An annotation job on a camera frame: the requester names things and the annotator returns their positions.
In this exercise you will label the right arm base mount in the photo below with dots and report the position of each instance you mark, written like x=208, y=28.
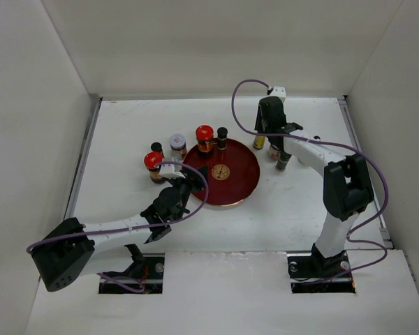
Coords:
x=311, y=273

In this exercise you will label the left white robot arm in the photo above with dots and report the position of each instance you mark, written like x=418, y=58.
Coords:
x=74, y=249

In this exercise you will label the white lid jar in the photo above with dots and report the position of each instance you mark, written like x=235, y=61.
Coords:
x=178, y=148
x=273, y=152

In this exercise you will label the white lid jar right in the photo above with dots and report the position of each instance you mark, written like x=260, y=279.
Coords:
x=273, y=152

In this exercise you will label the white lid jar left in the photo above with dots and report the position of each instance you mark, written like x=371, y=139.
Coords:
x=178, y=148

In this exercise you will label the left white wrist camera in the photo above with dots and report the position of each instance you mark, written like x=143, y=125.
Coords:
x=171, y=170

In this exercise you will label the black cap white bottle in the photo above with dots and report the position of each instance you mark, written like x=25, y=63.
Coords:
x=304, y=162

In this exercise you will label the yellow label oil bottle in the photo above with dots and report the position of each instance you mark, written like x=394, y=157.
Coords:
x=259, y=142

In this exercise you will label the small dark spice bottle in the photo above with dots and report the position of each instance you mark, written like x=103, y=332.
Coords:
x=282, y=162

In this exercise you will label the red cap sauce bottle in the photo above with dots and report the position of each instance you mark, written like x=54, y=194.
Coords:
x=205, y=139
x=151, y=162

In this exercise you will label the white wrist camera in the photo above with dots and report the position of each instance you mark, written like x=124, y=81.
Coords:
x=171, y=170
x=277, y=91

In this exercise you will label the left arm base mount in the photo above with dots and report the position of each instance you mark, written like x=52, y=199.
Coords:
x=142, y=276

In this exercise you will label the red round tray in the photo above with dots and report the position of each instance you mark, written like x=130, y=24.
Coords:
x=233, y=173

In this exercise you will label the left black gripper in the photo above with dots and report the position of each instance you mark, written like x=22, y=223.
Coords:
x=196, y=181

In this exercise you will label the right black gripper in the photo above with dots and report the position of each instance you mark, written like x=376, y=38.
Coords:
x=259, y=125

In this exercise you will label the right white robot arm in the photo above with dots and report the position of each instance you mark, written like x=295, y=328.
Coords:
x=347, y=188

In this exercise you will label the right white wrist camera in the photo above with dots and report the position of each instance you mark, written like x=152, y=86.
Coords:
x=277, y=91

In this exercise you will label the black cap spice bottle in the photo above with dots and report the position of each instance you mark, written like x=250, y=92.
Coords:
x=222, y=134
x=157, y=147

